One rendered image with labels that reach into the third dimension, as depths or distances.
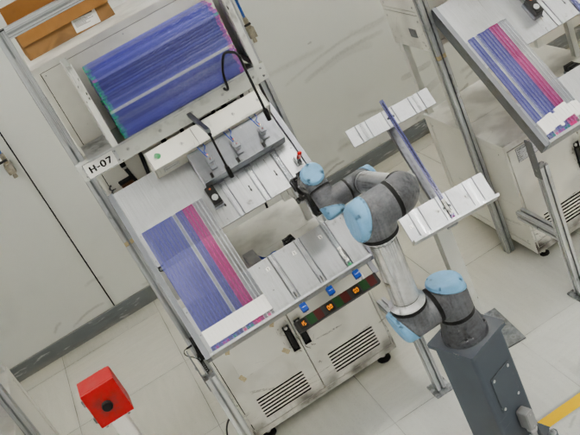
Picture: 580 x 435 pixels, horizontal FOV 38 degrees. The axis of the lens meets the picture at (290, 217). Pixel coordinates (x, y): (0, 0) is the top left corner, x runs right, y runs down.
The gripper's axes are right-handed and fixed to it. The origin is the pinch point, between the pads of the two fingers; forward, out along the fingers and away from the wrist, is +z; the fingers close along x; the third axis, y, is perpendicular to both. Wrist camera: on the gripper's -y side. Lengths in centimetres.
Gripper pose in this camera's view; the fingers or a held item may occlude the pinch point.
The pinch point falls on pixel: (305, 199)
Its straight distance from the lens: 301.5
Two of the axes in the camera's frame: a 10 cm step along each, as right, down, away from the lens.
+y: -5.3, -8.4, 1.1
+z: -0.7, 1.8, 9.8
